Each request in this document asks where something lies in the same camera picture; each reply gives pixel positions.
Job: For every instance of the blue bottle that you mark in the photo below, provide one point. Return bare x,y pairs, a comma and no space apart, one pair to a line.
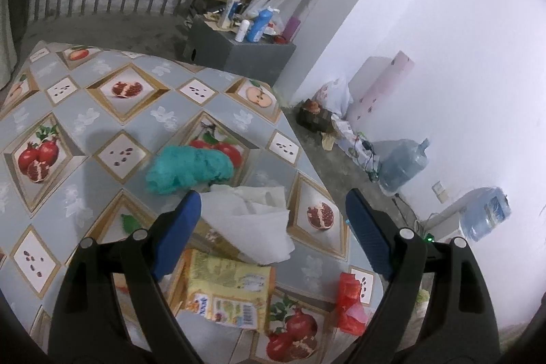
258,27

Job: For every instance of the cardboard piece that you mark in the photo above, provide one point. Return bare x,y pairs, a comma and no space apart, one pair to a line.
328,141

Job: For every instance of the small white bottle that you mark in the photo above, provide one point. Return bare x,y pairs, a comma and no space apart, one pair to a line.
242,31

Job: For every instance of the white wall socket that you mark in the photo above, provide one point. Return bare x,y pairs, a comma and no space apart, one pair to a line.
440,192

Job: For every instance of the dark bag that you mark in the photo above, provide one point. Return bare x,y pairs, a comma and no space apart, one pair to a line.
313,121

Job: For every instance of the pink patterned roll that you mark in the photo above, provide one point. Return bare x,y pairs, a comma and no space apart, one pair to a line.
384,91

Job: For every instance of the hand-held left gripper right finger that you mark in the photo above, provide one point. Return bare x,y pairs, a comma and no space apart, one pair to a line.
369,236

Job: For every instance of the fruit print tablecloth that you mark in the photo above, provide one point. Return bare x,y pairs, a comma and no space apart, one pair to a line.
85,121

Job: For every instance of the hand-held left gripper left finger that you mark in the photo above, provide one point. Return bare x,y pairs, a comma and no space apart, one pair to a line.
179,232

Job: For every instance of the red plastic wrapper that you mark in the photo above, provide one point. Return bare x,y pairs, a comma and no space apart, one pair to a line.
349,300

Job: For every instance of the white red-printed shopping bag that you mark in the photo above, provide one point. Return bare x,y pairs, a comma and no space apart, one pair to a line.
335,95

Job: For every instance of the teal fluffy cloth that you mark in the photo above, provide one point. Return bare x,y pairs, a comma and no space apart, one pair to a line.
187,168

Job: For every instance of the labelled blue water jug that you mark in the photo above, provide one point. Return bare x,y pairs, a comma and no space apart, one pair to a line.
486,214

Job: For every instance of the pile of clutter by wall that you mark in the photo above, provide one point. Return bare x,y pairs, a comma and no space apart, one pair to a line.
352,136

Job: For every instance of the yellow snack packet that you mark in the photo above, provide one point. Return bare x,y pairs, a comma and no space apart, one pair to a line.
226,287

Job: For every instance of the purple cup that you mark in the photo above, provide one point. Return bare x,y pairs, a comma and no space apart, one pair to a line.
291,29

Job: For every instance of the tall white bottle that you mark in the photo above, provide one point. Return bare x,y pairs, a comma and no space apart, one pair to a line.
228,10

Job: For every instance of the large blue water jug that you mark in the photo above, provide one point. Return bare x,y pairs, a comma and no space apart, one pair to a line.
401,165

